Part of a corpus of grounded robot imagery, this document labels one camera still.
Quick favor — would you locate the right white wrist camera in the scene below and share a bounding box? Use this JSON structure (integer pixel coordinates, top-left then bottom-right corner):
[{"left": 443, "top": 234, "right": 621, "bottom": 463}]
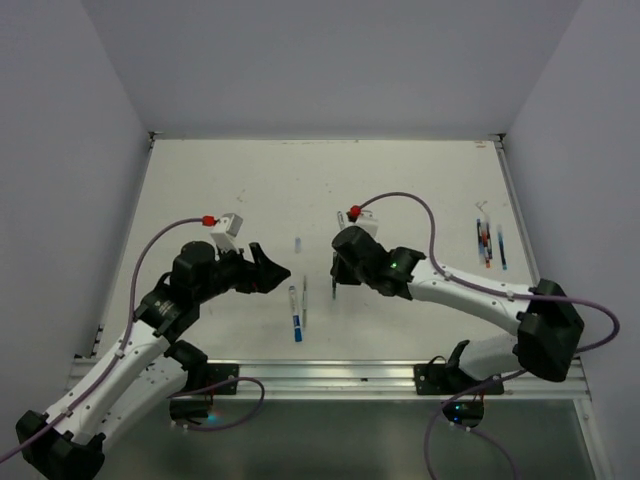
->
[{"left": 355, "top": 210, "right": 379, "bottom": 238}]

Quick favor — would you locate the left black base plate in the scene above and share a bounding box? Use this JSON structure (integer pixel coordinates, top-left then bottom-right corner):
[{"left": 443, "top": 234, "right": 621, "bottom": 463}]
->
[{"left": 205, "top": 363, "right": 240, "bottom": 396}]

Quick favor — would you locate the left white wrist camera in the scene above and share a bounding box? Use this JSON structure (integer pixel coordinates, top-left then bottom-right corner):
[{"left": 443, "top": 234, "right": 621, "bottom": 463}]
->
[{"left": 210, "top": 213, "right": 243, "bottom": 254}]

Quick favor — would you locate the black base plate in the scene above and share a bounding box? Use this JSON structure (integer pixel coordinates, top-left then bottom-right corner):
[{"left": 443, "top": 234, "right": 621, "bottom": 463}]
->
[
  {"left": 205, "top": 363, "right": 240, "bottom": 396},
  {"left": 413, "top": 363, "right": 480, "bottom": 396}
]

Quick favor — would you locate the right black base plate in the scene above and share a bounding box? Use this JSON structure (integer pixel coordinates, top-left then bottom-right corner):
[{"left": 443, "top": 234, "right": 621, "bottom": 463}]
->
[{"left": 413, "top": 363, "right": 480, "bottom": 396}]

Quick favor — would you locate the clear slim pen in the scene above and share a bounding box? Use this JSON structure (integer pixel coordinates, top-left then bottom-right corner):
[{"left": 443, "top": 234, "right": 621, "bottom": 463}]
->
[{"left": 336, "top": 211, "right": 346, "bottom": 231}]

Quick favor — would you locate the blue pen at right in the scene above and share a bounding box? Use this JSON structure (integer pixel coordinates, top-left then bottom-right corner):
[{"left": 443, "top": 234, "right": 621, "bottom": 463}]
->
[{"left": 476, "top": 218, "right": 485, "bottom": 255}]

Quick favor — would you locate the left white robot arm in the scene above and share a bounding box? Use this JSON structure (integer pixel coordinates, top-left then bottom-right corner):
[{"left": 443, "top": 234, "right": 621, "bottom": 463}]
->
[{"left": 16, "top": 241, "right": 291, "bottom": 479}]

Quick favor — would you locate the blue white pen far right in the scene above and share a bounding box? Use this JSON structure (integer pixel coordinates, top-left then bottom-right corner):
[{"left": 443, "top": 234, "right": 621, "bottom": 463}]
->
[{"left": 497, "top": 225, "right": 508, "bottom": 271}]

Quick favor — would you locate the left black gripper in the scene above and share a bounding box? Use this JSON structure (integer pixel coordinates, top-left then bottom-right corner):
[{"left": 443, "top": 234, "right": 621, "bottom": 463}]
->
[{"left": 194, "top": 240, "right": 289, "bottom": 303}]

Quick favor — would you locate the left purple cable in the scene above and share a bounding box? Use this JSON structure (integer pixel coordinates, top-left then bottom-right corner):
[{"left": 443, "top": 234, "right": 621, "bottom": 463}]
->
[{"left": 0, "top": 214, "right": 266, "bottom": 466}]

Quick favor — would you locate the clear grey pen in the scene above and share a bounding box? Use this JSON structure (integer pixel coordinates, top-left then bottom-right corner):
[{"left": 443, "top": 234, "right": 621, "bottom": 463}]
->
[{"left": 301, "top": 275, "right": 308, "bottom": 330}]

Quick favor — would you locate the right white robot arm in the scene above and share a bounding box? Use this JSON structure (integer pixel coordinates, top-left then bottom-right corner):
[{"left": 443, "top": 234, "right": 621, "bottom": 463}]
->
[{"left": 331, "top": 226, "right": 584, "bottom": 393}]

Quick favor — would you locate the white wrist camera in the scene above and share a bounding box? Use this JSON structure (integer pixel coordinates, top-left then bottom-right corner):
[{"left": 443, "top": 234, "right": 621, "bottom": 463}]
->
[
  {"left": 210, "top": 213, "right": 243, "bottom": 254},
  {"left": 355, "top": 210, "right": 379, "bottom": 238}
]

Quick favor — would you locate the aluminium front rail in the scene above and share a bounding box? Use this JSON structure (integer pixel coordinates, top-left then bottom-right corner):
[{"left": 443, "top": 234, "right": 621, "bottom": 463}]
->
[{"left": 62, "top": 355, "right": 591, "bottom": 401}]

